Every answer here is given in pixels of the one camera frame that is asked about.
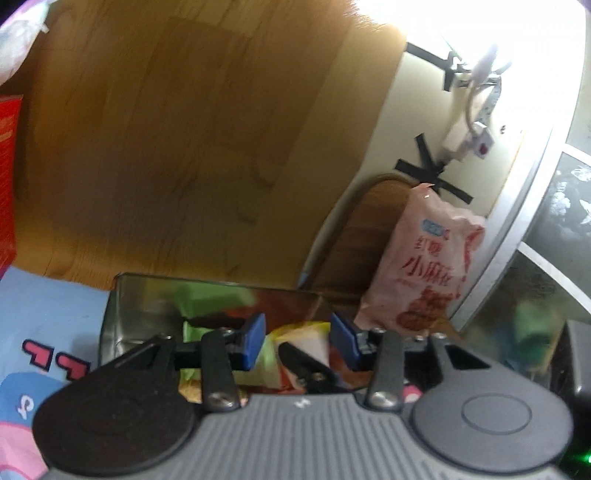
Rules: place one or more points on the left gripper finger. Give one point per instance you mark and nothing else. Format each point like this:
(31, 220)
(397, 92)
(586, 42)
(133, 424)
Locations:
(383, 353)
(230, 344)

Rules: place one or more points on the pink white plush toy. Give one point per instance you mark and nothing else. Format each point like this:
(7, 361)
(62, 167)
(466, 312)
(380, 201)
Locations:
(21, 23)

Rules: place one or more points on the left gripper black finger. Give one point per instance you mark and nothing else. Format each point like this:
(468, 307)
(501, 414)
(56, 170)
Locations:
(313, 376)

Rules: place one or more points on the pink snack bag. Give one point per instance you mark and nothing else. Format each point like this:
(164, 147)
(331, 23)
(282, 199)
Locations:
(424, 266)

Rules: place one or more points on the dark cardboard box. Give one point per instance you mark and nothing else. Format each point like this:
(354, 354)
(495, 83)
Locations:
(141, 307)

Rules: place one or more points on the wooden headboard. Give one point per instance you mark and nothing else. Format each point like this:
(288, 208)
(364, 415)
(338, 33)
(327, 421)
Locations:
(202, 139)

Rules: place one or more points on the frosted glass sliding door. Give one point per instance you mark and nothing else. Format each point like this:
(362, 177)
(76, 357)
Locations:
(539, 277)

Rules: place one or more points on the white power strip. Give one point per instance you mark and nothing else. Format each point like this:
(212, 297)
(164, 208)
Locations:
(472, 133)

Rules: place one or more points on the black speaker box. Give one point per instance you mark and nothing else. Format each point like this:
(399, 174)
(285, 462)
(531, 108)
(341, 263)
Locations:
(570, 367)

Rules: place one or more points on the light green snack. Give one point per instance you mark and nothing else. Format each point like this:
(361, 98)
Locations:
(205, 299)

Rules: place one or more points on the red gift bag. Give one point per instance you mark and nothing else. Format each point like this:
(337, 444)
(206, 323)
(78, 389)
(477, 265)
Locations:
(10, 107)

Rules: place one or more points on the beige nut snack packet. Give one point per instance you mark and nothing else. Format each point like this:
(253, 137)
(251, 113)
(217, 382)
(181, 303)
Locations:
(190, 388)

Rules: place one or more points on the wooden chair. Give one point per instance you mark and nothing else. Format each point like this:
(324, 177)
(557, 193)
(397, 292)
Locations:
(349, 258)

